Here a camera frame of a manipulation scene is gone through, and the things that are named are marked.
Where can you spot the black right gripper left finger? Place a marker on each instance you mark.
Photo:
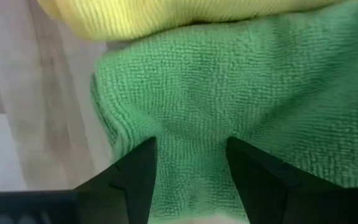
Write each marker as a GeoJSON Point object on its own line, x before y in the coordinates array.
{"type": "Point", "coordinates": [135, 180]}

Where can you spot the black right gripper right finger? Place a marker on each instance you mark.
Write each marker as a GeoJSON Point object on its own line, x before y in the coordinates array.
{"type": "Point", "coordinates": [256, 183]}

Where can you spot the green microfiber towel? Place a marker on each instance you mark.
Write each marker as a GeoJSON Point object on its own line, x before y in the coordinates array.
{"type": "Point", "coordinates": [213, 93]}

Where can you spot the yellow microfiber towel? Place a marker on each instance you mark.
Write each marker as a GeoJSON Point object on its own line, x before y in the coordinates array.
{"type": "Point", "coordinates": [135, 15]}

